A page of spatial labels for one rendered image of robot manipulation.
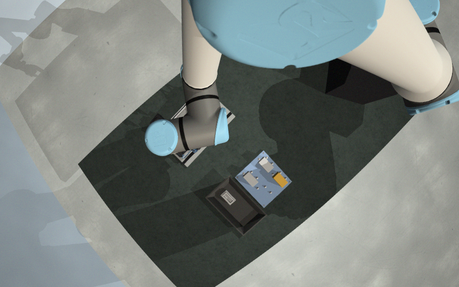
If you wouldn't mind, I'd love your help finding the yellow block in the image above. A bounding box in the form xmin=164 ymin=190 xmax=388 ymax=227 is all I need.
xmin=272 ymin=172 xmax=288 ymax=188

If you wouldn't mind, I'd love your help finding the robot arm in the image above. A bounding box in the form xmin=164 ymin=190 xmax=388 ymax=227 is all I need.
xmin=144 ymin=0 xmax=459 ymax=156

